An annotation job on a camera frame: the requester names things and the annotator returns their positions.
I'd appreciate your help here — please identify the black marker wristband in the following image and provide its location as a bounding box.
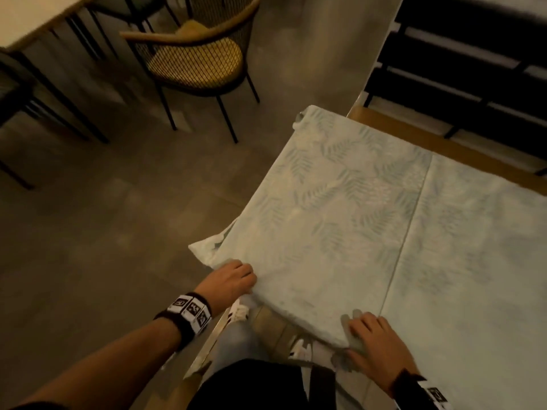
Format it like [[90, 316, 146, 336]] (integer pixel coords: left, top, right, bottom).
[[153, 292, 213, 353], [391, 369, 454, 410]]

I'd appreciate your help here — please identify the black slatted bench backrest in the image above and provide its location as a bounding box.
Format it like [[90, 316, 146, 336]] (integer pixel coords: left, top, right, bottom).
[[363, 0, 547, 175]]

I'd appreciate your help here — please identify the person's left forearm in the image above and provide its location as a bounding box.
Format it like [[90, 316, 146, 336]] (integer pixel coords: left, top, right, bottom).
[[13, 319, 182, 410]]

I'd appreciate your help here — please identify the rattan chair with black legs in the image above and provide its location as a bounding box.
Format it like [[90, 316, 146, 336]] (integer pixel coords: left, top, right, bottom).
[[119, 0, 262, 145]]

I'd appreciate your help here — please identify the pale leaf-print tablecloth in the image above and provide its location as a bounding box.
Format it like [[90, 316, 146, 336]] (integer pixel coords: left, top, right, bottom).
[[189, 104, 547, 410]]

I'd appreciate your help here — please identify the person's black shirt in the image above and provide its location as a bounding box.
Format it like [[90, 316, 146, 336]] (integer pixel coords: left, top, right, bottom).
[[187, 358, 338, 410]]

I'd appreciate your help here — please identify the dark metal frame chair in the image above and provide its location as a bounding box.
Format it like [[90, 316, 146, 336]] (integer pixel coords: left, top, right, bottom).
[[0, 51, 91, 191]]

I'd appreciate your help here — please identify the person's right hand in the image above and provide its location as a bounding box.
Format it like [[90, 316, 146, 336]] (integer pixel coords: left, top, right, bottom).
[[346, 312, 422, 397]]

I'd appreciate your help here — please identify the person's blue jeans leg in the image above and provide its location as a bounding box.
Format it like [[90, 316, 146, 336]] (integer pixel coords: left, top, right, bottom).
[[211, 318, 308, 380]]

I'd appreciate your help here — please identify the light wooden dining table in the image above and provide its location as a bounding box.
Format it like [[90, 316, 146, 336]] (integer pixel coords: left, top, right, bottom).
[[0, 0, 110, 144]]

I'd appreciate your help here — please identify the person's left hand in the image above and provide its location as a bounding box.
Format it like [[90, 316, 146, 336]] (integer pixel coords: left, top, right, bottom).
[[196, 260, 258, 319]]

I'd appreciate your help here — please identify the person's white sneaker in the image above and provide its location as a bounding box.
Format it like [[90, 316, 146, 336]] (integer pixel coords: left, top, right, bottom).
[[290, 337, 313, 360], [226, 301, 251, 325]]

